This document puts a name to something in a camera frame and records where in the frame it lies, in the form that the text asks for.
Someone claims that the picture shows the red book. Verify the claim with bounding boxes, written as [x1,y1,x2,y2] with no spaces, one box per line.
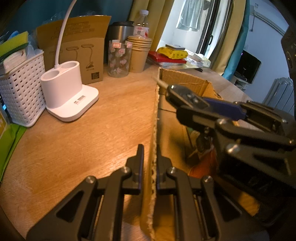
[148,51,187,64]

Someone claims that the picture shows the clear water bottle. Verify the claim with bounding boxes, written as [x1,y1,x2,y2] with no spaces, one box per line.
[133,9,149,38]

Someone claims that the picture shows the patterned glass jar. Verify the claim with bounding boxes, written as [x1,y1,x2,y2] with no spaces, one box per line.
[107,40,132,78]

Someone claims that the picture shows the hanging grey clothes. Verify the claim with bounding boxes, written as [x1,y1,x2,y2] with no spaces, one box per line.
[176,0,204,32]

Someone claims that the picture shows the white air conditioner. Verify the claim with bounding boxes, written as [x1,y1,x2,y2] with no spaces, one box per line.
[250,3,287,36]

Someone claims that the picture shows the teal curtain right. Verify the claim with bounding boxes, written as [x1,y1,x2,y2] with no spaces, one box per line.
[223,0,250,81]

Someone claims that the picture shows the brown lamp packaging box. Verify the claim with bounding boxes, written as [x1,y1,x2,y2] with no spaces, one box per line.
[36,15,111,85]

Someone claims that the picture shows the yellow curtain left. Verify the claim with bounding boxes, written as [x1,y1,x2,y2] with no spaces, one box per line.
[129,0,174,51]

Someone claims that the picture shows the white plastic basket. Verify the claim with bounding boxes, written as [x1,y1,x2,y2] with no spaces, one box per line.
[1,50,46,128]

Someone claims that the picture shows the stack of paper cups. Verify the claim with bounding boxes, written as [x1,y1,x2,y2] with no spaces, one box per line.
[127,36,152,73]

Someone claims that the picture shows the white desk lamp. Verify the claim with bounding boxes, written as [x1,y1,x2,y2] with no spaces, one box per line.
[41,1,99,122]

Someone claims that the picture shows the yellow box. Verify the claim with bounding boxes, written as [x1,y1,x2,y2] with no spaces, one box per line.
[157,47,188,60]

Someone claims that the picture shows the grey bed headboard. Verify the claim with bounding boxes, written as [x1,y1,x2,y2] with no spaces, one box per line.
[263,77,295,115]

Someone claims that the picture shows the orange tin can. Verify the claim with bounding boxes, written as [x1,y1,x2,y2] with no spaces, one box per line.
[189,150,218,179]

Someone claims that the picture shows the yellow green sponge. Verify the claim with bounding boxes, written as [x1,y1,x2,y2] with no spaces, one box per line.
[0,31,29,60]

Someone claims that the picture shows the yellow curtain right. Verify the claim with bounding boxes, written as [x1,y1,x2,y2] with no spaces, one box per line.
[210,1,246,75]

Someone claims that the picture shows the stainless steel thermos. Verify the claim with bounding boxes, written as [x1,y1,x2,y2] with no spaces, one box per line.
[104,21,134,54]

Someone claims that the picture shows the black car key fob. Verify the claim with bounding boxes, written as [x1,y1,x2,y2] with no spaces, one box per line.
[155,79,210,109]

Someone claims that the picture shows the yellow curtain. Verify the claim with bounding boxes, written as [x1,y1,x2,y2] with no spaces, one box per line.
[210,1,246,75]
[129,0,174,51]

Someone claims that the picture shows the cardboard box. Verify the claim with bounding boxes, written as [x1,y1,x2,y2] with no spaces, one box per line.
[140,67,261,241]

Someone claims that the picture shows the white tv stand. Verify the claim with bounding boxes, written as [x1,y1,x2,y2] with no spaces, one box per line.
[230,75,249,92]

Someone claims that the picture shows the black monitor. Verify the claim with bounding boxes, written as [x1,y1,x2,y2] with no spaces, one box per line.
[234,50,261,84]

